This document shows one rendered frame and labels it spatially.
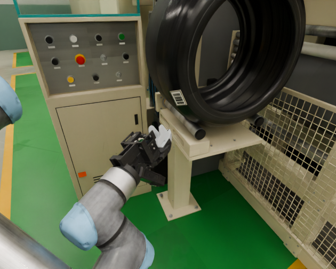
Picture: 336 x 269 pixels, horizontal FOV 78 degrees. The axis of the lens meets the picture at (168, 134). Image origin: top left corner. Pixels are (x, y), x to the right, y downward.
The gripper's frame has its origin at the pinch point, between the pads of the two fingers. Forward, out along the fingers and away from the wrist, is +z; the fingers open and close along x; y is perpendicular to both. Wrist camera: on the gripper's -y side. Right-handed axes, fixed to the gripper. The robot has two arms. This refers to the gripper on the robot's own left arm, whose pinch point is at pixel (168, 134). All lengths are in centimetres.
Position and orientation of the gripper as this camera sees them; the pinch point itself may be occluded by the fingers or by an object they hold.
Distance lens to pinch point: 61.4
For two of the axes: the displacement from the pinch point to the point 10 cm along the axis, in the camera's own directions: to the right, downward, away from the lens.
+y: -3.6, -8.2, -4.5
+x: -8.1, 0.4, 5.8
